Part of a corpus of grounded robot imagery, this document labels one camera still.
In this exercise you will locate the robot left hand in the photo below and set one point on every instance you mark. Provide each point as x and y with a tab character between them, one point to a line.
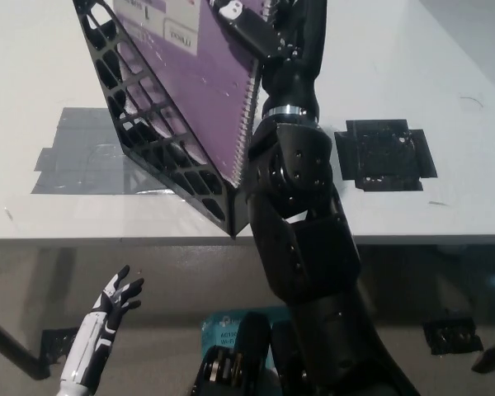
105	326

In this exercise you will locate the purple spiral notebook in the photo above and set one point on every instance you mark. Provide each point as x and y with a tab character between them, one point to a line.
198	103

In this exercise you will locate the black mesh magazine stand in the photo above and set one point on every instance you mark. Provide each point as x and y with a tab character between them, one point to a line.
241	214

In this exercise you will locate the grey tape patch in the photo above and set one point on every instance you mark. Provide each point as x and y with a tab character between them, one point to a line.
74	144

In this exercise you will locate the black tape square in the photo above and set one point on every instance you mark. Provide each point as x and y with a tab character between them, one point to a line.
379	156

